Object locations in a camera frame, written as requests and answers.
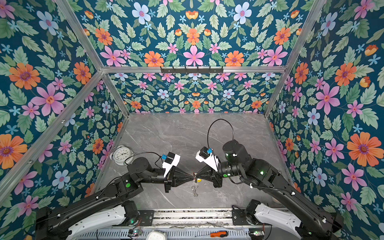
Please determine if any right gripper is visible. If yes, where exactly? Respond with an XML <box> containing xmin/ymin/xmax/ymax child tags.
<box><xmin>194</xmin><ymin>161</ymin><xmax>243</xmax><ymax>187</ymax></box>

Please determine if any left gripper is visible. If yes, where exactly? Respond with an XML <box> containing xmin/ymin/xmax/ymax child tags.
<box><xmin>139</xmin><ymin>166</ymin><xmax>196</xmax><ymax>195</ymax></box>

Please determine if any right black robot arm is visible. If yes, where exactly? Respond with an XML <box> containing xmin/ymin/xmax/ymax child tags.
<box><xmin>196</xmin><ymin>140</ymin><xmax>344</xmax><ymax>240</ymax></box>

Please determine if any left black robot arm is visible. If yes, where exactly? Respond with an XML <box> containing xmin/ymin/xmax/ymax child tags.
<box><xmin>35</xmin><ymin>157</ymin><xmax>194</xmax><ymax>240</ymax></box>

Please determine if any white square clock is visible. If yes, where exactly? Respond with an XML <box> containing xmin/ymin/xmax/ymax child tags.
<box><xmin>146</xmin><ymin>231</ymin><xmax>168</xmax><ymax>240</ymax></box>

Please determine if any white round alarm clock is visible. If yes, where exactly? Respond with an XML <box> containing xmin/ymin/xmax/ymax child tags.
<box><xmin>110</xmin><ymin>146</ymin><xmax>134</xmax><ymax>166</ymax></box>

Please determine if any small circuit board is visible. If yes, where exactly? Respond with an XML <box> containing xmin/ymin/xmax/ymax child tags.
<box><xmin>128</xmin><ymin>229</ymin><xmax>143</xmax><ymax>238</ymax></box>

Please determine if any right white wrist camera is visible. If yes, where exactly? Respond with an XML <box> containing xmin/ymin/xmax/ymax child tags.
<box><xmin>196</xmin><ymin>147</ymin><xmax>219</xmax><ymax>172</ymax></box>

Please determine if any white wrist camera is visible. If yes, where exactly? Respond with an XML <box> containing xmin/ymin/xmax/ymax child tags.
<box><xmin>162</xmin><ymin>152</ymin><xmax>181</xmax><ymax>177</ymax></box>
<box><xmin>196</xmin><ymin>147</ymin><xmax>219</xmax><ymax>172</ymax></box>

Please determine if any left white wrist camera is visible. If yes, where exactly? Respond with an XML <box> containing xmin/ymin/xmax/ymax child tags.
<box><xmin>162</xmin><ymin>152</ymin><xmax>181</xmax><ymax>177</ymax></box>

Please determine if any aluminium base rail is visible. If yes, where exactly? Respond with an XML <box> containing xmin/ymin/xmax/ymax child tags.
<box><xmin>68</xmin><ymin>207</ymin><xmax>316</xmax><ymax>229</ymax></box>

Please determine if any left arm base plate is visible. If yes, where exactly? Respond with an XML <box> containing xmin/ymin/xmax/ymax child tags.
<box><xmin>130</xmin><ymin>210</ymin><xmax>155</xmax><ymax>227</ymax></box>

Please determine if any left camera cable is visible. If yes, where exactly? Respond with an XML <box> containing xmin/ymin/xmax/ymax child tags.
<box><xmin>124</xmin><ymin>151</ymin><xmax>165</xmax><ymax>169</ymax></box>

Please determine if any camera cable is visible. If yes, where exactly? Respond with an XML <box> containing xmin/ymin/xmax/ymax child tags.
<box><xmin>124</xmin><ymin>151</ymin><xmax>165</xmax><ymax>169</ymax></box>
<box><xmin>206</xmin><ymin>118</ymin><xmax>235</xmax><ymax>150</ymax></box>

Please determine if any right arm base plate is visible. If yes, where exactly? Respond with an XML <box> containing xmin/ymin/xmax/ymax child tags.
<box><xmin>232</xmin><ymin>208</ymin><xmax>256</xmax><ymax>226</ymax></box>

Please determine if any right camera cable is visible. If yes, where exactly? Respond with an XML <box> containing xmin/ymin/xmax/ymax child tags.
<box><xmin>206</xmin><ymin>118</ymin><xmax>235</xmax><ymax>150</ymax></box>

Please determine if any orange handled screwdriver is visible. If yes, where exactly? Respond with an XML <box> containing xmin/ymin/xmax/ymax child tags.
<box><xmin>210</xmin><ymin>231</ymin><xmax>229</xmax><ymax>238</ymax></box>

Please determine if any black hook rail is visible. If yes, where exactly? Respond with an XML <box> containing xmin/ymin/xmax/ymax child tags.
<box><xmin>160</xmin><ymin>67</ymin><xmax>224</xmax><ymax>74</ymax></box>

